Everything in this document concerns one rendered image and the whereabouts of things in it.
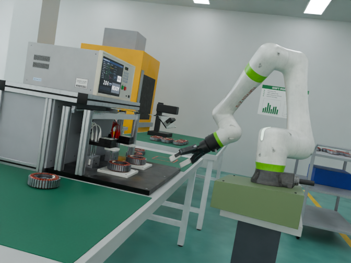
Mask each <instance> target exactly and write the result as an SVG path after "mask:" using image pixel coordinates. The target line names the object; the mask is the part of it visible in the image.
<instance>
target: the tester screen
mask: <svg viewBox="0 0 351 263"><path fill-rule="evenodd" d="M122 71H123V66H121V65H119V64H117V63H114V62H112V61H110V60H108V59H106V58H103V63H102V70H101V77H100V84H99V88H100V86H104V87H108V88H110V91H106V90H101V89H99V91H101V92H106V93H111V94H116V95H119V94H117V93H112V92H111V88H112V83H117V84H119V85H121V83H120V82H118V81H114V80H113V75H114V74H115V75H118V76H120V77H121V76H122ZM103 80H107V81H109V85H108V86H105V85H103Z"/></svg>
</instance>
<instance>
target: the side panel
mask: <svg viewBox="0 0 351 263"><path fill-rule="evenodd" d="M52 106H53V99H49V98H43V97H37V96H33V95H27V94H21V93H15V92H9V91H3V90H0V163H1V164H5V165H10V166H15V167H18V168H22V169H27V170H32V171H36V172H41V173H43V172H46V168H44V163H45V155H46V148H47V143H48V136H49V128H50V121H51V113H52Z"/></svg>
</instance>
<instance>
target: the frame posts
mask: <svg viewBox="0 0 351 263"><path fill-rule="evenodd" d="M71 109H72V106H70V105H63V109H62V117H61V124H60V132H59V136H58V143H57V151H56V158H55V166H54V170H58V171H61V170H64V164H65V157H66V149H67V142H68V135H69V128H70V123H71V116H72V113H71ZM93 111H94V110H91V109H84V115H83V123H82V127H81V134H80V141H79V148H78V156H77V163H76V170H75V175H80V176H82V175H84V174H85V167H86V160H87V153H88V146H89V139H90V132H91V125H92V118H93ZM134 114H136V115H137V119H134V120H133V125H132V131H131V137H134V138H133V144H134V145H135V144H136V138H137V131H138V125H139V118H140V113H134ZM123 122H124V120H123V119H118V121H117V124H119V125H118V130H119V129H120V132H121V133H120V136H121V135H122V128H123ZM119 126H120V128H119ZM116 148H120V143H116ZM134 151H135V147H130V148H129V152H128V154H129V155H134Z"/></svg>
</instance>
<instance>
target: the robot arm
mask: <svg viewBox="0 0 351 263"><path fill-rule="evenodd" d="M308 66H309V61H308V58H307V57H306V55H305V54H304V53H302V52H299V51H294V50H290V49H287V48H284V47H282V46H280V45H278V44H275V43H265V44H263V45H261V46H260V47H259V49H258V50H257V51H256V53H255V54H254V55H253V57H252V58H251V59H250V61H249V62H248V64H247V66H246V67H245V69H244V70H243V72H242V74H241V75H240V77H239V79H238V80H237V82H236V83H235V85H234V86H233V87H232V88H231V90H230V91H229V92H228V94H227V95H226V96H225V97H224V99H223V100H222V101H221V102H220V103H219V104H218V105H217V106H216V107H215V108H214V109H213V112H212V116H213V119H214V121H215V122H216V124H217V126H218V128H219V130H218V131H216V132H214V133H212V134H210V135H208V136H206V137H205V140H202V141H200V142H199V145H198V146H197V145H196V144H194V145H192V146H188V147H185V148H182V149H179V152H177V153H176V154H174V155H172V156H170V157H169V159H170V161H171V162H172V161H174V160H176V159H178V158H180V157H181V156H182V155H185V154H190V153H191V154H193V155H192V157H191V158H188V159H186V160H185V161H183V162H181V163H179V165H180V167H181V168H182V167H184V166H186V165H188V164H190V163H192V164H193V163H195V162H196V161H197V160H198V159H200V158H201V157H202V156H204V155H205V154H207V153H209V152H211V151H212V152H216V153H217V150H218V149H220V148H222V147H223V146H225V145H228V144H231V143H233V142H236V141H238V140H239V139H240V137H241V134H242V131H241V128H240V126H239V125H238V123H237V122H236V120H235V119H234V116H233V114H234V112H235V111H236V110H237V109H238V107H239V106H240V105H241V104H242V103H243V101H244V100H245V99H246V98H247V97H248V96H249V95H250V94H251V93H252V92H253V91H254V90H255V89H256V88H257V87H258V86H259V85H260V84H261V83H262V82H263V81H264V80H265V79H266V78H267V77H268V76H269V75H270V74H271V73H272V72H273V71H274V70H276V71H279V72H281V73H282V74H283V76H284V83H285V90H286V103H287V128H286V129H283V128H277V127H265V128H262V129H260V131H259V136H258V145H257V150H256V158H255V165H256V167H255V172H254V174H253V176H252V177H251V181H252V182H254V183H258V184H262V185H268V186H276V187H287V188H293V187H294V186H295V185H296V186H298V185H299V184H304V185H310V186H314V181H310V180H303V179H300V178H299V176H295V174H294V173H289V172H284V169H285V167H286V160H287V158H288V159H298V160H303V159H306V158H308V157H310V156H311V155H312V154H313V152H314V150H315V142H314V137H313V133H312V128H311V122H310V115H309V105H308Z"/></svg>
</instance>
